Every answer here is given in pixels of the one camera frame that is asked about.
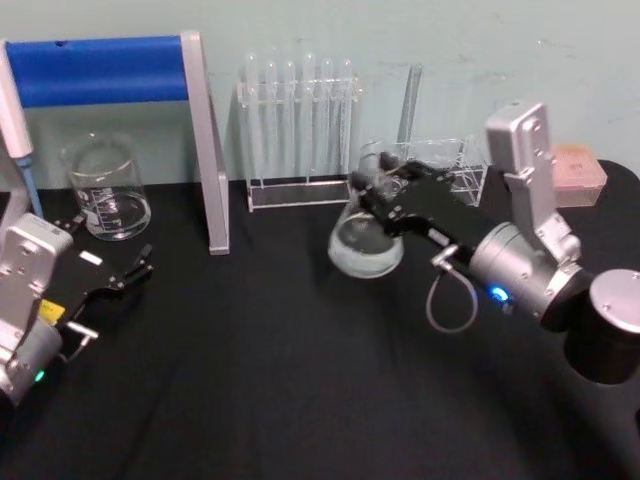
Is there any left gripper cable silver plug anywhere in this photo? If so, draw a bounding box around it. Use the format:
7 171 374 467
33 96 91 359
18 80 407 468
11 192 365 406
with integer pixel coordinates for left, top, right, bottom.
58 321 100 362

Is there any small clear acrylic rack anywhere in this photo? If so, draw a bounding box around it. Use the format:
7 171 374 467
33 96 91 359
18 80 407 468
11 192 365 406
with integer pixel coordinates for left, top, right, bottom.
393 133 491 208

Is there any clear acrylic test tube rack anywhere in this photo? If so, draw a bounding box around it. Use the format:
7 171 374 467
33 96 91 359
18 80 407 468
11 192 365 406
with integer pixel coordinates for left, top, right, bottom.
235 74 365 214

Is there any pink plastic box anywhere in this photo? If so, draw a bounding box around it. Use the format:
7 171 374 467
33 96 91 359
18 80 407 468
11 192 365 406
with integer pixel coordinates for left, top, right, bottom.
548 143 609 209

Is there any clear test tube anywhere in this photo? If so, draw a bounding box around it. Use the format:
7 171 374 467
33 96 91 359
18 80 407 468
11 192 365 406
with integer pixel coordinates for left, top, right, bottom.
338 57 354 187
320 56 336 187
301 51 318 187
282 58 297 187
263 59 279 187
244 51 260 187

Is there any clear glass conical flask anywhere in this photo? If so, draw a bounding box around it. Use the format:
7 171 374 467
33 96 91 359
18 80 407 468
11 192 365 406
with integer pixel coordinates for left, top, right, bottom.
327 141 406 279

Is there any clear glass rod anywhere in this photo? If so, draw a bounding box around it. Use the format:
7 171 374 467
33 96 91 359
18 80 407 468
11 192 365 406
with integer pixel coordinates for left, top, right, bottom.
398 64 425 147

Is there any black table cloth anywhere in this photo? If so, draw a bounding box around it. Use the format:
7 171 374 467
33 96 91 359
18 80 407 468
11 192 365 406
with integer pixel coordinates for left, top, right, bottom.
0 158 640 480

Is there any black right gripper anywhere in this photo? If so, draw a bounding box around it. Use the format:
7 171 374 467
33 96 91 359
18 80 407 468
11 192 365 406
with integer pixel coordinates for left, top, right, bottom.
351 151 495 262

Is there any blue and grey pipette stand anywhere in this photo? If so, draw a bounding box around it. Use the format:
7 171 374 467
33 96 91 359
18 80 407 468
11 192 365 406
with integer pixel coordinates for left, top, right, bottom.
0 30 232 257

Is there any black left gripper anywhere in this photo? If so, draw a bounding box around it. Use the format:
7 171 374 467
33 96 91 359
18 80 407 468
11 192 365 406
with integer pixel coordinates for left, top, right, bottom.
48 213 155 331

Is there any white pipette blue tip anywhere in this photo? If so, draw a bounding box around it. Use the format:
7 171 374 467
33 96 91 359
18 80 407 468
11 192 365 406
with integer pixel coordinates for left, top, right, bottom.
0 47 45 217

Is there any grey right gripper cable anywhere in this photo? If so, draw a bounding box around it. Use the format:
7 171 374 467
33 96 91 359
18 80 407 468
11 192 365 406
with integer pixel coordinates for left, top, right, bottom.
425 246 477 333

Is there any clear glass beaker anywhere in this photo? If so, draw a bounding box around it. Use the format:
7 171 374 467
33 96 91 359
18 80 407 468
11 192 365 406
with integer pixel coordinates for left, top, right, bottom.
61 131 153 243

